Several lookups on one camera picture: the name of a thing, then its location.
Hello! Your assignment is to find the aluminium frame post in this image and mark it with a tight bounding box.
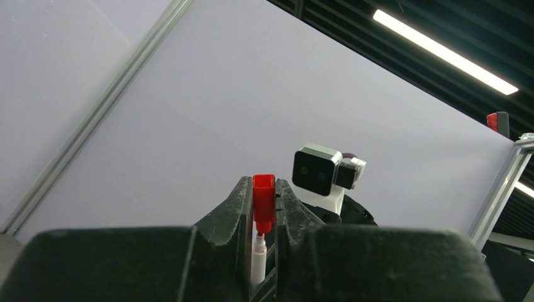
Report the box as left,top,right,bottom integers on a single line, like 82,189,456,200
468,133,533,250

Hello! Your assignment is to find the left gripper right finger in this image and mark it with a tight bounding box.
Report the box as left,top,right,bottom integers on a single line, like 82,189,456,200
275,179,502,301

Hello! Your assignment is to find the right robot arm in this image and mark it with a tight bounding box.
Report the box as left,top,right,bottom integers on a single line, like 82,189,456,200
298,194,378,227

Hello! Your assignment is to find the white red marker pen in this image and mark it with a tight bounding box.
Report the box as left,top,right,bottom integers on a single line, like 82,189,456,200
250,233,268,293

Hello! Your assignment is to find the ceiling light strip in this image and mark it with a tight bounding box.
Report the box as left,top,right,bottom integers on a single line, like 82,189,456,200
373,9,519,96

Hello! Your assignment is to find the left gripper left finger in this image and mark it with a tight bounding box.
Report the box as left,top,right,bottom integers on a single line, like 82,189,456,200
1,177,252,301

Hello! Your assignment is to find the red pen cap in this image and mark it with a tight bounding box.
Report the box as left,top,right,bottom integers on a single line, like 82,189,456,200
253,174,276,235

